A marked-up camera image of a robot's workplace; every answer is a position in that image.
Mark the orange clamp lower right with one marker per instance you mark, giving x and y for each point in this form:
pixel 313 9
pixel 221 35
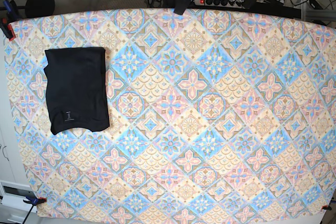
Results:
pixel 326 208

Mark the black T-shirt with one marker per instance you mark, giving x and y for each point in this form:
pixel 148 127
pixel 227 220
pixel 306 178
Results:
pixel 76 89

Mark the white cabinet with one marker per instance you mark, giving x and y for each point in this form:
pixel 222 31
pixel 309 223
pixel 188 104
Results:
pixel 12 170

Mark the patterned tablecloth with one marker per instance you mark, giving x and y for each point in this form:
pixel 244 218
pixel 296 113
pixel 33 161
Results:
pixel 215 117

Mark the blue clamp upper left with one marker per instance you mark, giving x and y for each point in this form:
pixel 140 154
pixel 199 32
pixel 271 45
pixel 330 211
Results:
pixel 13 15

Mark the blue clamp lower left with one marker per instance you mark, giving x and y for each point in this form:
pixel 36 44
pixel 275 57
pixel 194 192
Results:
pixel 33 201

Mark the black round stool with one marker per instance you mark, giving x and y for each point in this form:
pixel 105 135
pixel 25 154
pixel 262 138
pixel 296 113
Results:
pixel 39 8

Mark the white power strip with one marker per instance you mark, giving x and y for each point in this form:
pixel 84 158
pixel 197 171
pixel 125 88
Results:
pixel 220 3

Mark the blue clamp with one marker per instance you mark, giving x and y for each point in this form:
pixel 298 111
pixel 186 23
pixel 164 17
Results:
pixel 33 201
pixel 13 15

